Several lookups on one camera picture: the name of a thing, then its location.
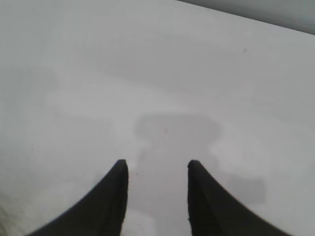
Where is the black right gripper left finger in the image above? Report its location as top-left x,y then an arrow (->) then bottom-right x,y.
29,159 -> 129,236

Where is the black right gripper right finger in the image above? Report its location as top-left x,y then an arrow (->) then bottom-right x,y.
187,159 -> 303,236

